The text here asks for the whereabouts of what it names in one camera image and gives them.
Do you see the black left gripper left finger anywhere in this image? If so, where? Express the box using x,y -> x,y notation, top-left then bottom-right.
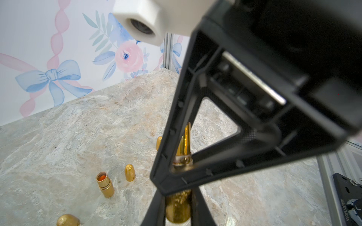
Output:
141,190 -> 166,226

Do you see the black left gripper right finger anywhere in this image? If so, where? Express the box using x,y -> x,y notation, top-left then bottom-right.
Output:
191,187 -> 217,226

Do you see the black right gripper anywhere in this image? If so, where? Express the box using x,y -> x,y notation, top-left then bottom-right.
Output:
195,1 -> 362,138

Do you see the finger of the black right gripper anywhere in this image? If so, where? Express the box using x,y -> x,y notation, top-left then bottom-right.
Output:
166,112 -> 348,196
150,31 -> 223,195

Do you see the gold bullet lipstick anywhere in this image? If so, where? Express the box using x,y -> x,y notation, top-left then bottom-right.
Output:
56,214 -> 80,226
165,122 -> 193,224

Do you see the gold lipstick cap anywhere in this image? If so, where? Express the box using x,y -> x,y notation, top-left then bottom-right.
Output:
156,136 -> 162,151
124,164 -> 136,182

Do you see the gold lipstick tube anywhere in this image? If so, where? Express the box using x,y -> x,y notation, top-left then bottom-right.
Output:
96,171 -> 115,198

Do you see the aluminium corner post right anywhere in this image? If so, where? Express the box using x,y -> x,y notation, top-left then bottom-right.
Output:
163,33 -> 173,70

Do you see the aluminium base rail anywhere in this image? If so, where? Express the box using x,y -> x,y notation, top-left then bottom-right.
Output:
317,141 -> 362,226

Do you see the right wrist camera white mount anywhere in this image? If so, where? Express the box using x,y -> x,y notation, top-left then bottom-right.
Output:
112,0 -> 215,46

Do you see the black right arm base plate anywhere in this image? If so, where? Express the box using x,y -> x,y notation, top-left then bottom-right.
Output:
333,173 -> 362,226

